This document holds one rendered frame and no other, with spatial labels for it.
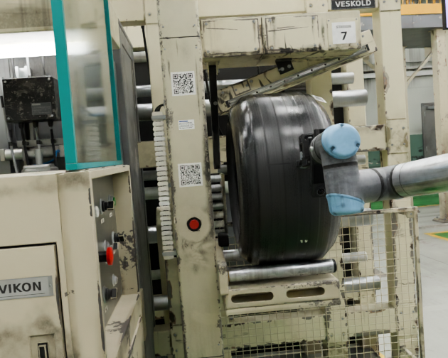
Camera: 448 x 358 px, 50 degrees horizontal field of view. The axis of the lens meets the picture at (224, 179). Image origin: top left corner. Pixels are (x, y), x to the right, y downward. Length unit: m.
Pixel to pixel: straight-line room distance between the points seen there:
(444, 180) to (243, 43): 1.07
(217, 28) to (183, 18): 0.29
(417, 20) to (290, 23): 6.07
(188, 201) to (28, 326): 0.77
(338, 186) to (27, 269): 0.62
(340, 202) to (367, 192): 0.07
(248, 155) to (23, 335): 0.77
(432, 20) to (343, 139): 7.03
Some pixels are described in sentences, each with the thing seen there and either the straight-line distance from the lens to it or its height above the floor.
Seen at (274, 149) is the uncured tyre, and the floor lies 1.28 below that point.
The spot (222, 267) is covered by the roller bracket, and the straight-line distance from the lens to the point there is 1.47.
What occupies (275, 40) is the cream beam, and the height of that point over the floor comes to 1.68.
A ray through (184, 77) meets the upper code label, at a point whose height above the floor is 1.53.
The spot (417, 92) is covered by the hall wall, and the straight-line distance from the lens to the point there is 12.06.
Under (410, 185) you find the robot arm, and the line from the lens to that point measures 1.06.
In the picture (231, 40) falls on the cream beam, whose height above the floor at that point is 1.69.
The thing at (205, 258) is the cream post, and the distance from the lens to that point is 1.58.
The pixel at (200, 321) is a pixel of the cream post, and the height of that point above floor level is 0.74.
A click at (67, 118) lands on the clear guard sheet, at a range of 0.87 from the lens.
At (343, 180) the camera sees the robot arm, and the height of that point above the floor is 1.20.
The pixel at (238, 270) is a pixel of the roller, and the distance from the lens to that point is 1.52.
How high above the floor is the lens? 1.28
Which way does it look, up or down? 3 degrees down
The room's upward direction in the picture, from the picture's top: 4 degrees counter-clockwise
